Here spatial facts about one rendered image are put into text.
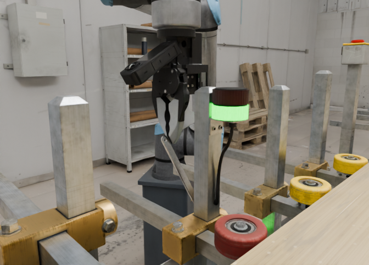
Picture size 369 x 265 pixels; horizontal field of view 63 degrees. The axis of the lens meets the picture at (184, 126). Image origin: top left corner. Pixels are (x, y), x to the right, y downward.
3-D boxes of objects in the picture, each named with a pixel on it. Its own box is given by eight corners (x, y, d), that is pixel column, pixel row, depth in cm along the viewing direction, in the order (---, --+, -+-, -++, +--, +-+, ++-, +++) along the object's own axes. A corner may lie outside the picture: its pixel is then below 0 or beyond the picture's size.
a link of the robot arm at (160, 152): (157, 150, 162) (157, 118, 159) (189, 152, 160) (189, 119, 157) (151, 159, 147) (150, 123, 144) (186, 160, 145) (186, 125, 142)
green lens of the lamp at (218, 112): (203, 117, 50) (204, 104, 50) (226, 113, 54) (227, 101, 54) (233, 122, 46) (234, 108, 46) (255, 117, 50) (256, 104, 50)
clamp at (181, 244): (162, 253, 54) (161, 227, 53) (211, 225, 63) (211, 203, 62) (184, 268, 50) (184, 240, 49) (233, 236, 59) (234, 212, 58)
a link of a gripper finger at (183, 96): (190, 121, 55) (189, 72, 54) (184, 122, 54) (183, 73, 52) (172, 119, 59) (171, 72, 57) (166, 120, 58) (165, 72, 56)
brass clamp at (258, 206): (241, 211, 72) (242, 191, 71) (270, 194, 81) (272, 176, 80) (264, 221, 67) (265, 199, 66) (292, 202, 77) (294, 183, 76)
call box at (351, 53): (340, 66, 104) (342, 43, 103) (347, 66, 109) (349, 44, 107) (363, 66, 99) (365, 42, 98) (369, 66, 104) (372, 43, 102)
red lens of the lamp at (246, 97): (204, 102, 50) (204, 89, 49) (227, 99, 54) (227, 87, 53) (234, 106, 46) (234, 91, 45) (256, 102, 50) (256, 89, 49)
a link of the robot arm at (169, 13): (174, -4, 49) (139, 4, 55) (175, 28, 50) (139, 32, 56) (211, 3, 55) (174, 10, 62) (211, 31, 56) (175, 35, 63)
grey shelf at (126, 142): (106, 164, 358) (98, 27, 327) (161, 149, 423) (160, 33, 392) (129, 172, 329) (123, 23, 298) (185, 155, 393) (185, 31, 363)
